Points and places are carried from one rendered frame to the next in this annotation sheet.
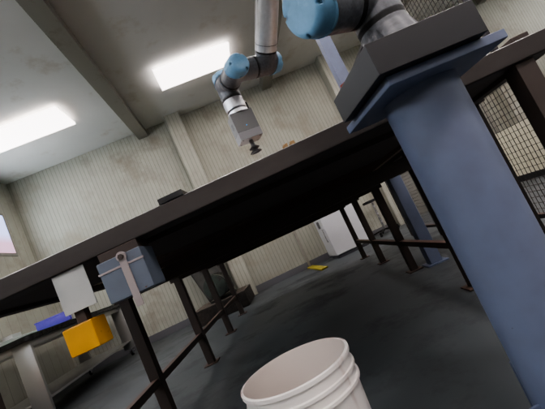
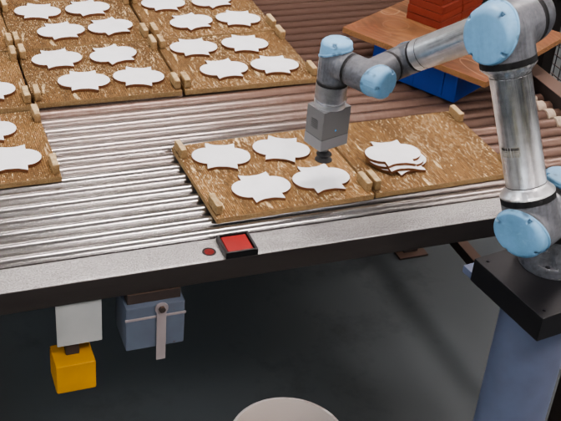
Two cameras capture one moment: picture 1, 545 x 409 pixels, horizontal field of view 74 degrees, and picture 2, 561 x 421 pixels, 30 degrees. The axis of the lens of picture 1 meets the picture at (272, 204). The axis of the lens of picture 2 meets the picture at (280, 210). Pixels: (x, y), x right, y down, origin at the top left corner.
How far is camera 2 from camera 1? 2.01 m
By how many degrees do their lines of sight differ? 45
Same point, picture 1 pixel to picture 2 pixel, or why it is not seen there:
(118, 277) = (147, 326)
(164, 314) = not seen: outside the picture
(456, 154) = (535, 369)
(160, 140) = not seen: outside the picture
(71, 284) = (79, 316)
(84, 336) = (82, 376)
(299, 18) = (510, 237)
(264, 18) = (451, 56)
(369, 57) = (539, 327)
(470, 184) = (528, 390)
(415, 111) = not seen: hidden behind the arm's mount
